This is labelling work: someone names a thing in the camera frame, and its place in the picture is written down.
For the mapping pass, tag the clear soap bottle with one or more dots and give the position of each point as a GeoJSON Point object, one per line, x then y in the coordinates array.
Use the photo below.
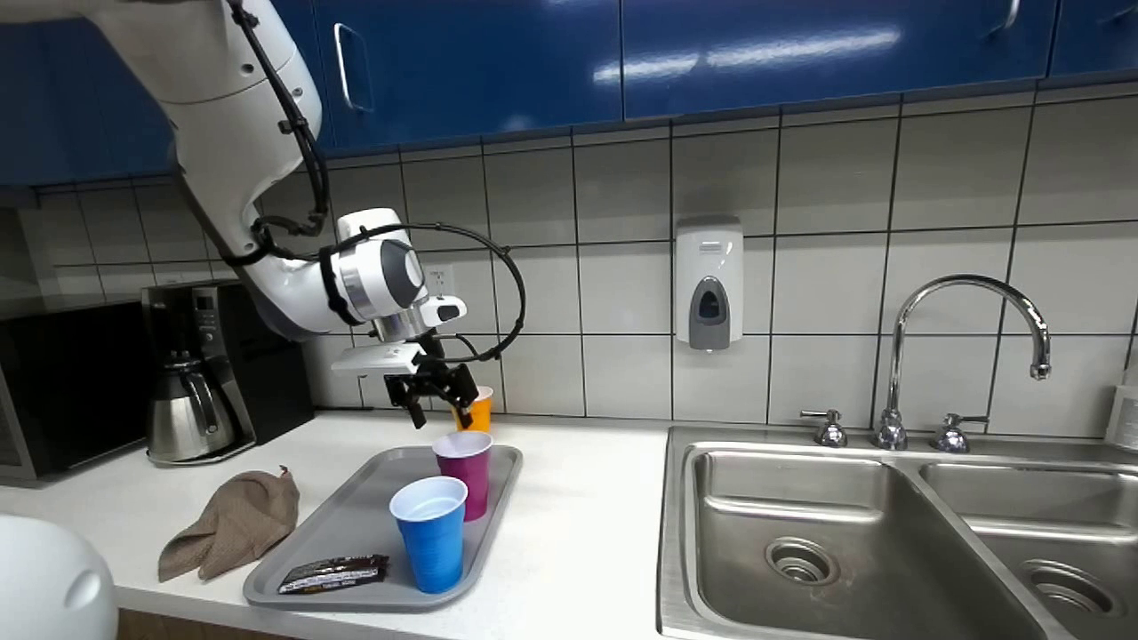
{"type": "Point", "coordinates": [1123, 415]}

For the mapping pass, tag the steel sink drain strainer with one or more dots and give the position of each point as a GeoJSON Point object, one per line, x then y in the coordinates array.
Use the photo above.
{"type": "Point", "coordinates": [1068, 587]}
{"type": "Point", "coordinates": [801, 561]}

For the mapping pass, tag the chrome gooseneck faucet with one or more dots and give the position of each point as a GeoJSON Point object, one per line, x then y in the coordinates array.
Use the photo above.
{"type": "Point", "coordinates": [896, 366]}

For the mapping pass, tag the stainless steel double sink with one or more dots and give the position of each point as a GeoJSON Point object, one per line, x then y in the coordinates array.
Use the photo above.
{"type": "Point", "coordinates": [732, 536]}

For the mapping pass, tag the magenta plastic cup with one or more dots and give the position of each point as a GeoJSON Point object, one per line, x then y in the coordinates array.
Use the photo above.
{"type": "Point", "coordinates": [470, 475]}

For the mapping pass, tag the black handheld object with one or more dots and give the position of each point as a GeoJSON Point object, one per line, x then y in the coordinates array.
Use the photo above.
{"type": "Point", "coordinates": [335, 573]}

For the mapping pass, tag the black steel coffee maker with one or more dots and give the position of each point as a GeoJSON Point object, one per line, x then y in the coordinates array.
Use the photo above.
{"type": "Point", "coordinates": [262, 379]}

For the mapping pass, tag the wooden base cabinet front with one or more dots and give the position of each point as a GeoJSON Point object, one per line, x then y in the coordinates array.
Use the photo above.
{"type": "Point", "coordinates": [177, 628]}

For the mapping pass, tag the black microwave oven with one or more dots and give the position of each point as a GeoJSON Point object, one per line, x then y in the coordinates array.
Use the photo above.
{"type": "Point", "coordinates": [66, 394]}

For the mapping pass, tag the brown cloth towel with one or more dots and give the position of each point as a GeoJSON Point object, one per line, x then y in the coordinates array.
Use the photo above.
{"type": "Point", "coordinates": [236, 522]}

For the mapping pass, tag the blue plastic cup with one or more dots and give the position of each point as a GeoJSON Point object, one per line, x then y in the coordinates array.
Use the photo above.
{"type": "Point", "coordinates": [430, 545]}

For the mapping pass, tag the orange plastic cup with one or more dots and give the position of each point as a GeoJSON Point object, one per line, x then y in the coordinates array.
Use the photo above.
{"type": "Point", "coordinates": [483, 415]}

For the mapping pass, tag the grey plastic tray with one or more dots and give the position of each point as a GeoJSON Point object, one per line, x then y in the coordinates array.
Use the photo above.
{"type": "Point", "coordinates": [341, 529]}

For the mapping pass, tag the steel coffee carafe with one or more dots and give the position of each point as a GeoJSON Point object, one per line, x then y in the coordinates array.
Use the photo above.
{"type": "Point", "coordinates": [182, 415]}

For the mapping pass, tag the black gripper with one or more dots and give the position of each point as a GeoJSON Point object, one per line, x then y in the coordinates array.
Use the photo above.
{"type": "Point", "coordinates": [428, 366]}

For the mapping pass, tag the white wall soap dispenser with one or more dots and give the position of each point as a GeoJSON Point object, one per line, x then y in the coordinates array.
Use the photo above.
{"type": "Point", "coordinates": [707, 277]}

